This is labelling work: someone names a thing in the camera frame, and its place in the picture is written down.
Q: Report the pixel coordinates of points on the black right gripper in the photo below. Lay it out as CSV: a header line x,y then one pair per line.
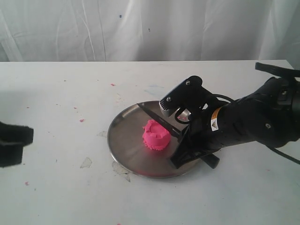
x,y
210,130

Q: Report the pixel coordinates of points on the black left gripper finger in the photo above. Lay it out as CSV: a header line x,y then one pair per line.
x,y
11,153
15,135

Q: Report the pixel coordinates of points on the black knife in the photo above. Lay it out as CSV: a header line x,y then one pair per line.
x,y
172,130

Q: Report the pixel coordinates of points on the pink sand cake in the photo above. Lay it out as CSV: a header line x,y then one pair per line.
x,y
155,136

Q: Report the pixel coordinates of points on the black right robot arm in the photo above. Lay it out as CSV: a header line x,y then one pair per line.
x,y
270,116

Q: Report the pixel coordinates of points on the round steel plate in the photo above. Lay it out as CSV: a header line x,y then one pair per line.
x,y
126,145

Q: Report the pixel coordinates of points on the white backdrop curtain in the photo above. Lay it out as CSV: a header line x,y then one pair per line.
x,y
149,30

